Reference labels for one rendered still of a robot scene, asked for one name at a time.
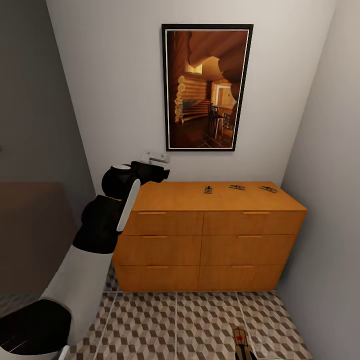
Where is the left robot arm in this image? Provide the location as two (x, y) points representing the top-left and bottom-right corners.
(0, 149), (171, 360)

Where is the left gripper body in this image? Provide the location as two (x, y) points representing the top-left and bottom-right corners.
(131, 160), (164, 183)

